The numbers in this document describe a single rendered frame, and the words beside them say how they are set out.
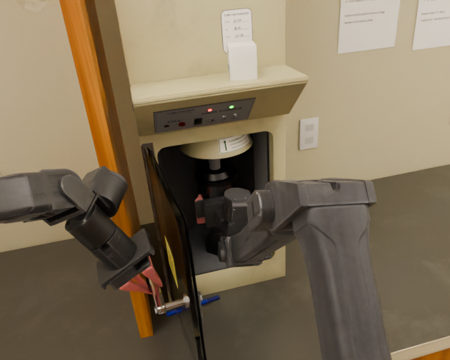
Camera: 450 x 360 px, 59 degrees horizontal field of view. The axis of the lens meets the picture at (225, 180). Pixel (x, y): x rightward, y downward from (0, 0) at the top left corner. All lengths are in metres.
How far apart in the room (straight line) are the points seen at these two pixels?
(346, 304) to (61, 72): 1.05
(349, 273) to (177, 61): 0.56
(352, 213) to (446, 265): 0.89
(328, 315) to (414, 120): 1.36
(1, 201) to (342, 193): 0.40
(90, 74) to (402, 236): 1.00
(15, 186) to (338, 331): 0.41
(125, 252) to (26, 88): 0.73
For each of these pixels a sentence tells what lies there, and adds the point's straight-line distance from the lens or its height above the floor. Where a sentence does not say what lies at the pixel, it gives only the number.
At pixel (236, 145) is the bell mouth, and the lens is 0.91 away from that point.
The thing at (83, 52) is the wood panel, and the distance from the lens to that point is 0.71.
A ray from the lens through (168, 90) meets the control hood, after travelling 0.73.
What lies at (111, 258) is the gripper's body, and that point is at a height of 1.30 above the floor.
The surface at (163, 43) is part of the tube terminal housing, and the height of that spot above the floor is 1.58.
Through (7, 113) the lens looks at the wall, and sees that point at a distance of 1.31.
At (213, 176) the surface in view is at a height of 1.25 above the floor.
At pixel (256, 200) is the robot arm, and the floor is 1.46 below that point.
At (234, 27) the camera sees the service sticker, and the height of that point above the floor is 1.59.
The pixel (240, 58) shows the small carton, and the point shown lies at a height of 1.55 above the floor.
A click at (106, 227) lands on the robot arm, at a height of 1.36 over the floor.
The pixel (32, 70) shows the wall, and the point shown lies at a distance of 1.26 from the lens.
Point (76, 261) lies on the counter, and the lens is 1.32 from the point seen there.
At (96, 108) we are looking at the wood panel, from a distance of 0.73.
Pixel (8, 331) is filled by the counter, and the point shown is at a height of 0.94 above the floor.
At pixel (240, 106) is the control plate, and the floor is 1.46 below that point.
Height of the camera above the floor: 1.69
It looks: 28 degrees down
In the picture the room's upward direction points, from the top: 5 degrees counter-clockwise
